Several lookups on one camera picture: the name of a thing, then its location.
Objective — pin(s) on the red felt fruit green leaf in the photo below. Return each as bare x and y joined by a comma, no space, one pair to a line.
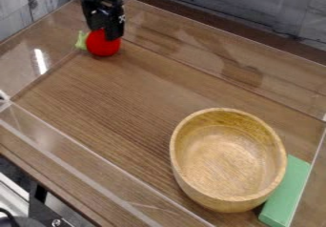
94,43

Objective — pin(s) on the clear acrylic front wall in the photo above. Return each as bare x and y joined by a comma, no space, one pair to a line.
100,190

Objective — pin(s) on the black metal table leg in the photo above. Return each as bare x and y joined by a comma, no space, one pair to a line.
51,211

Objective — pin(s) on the green rectangular block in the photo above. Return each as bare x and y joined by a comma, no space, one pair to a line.
279,207

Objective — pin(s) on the wooden bowl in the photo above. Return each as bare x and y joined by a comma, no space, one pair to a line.
229,159

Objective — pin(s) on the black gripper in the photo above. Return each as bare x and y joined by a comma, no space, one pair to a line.
114,24

